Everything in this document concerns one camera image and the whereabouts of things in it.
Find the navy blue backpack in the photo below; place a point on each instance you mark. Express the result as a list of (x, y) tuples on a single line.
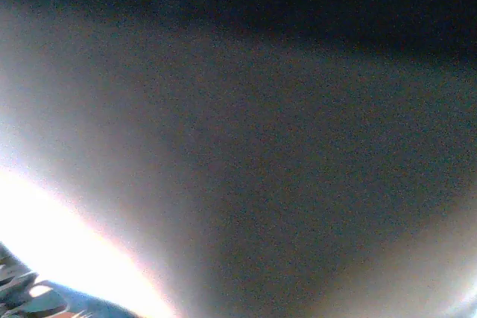
[(261, 146)]

